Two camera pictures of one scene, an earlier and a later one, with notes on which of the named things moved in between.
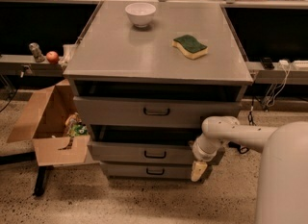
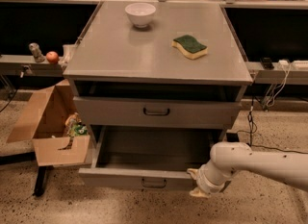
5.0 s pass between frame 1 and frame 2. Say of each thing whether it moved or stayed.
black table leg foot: stayed
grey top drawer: stayed
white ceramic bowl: stayed
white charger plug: stayed
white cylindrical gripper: moved
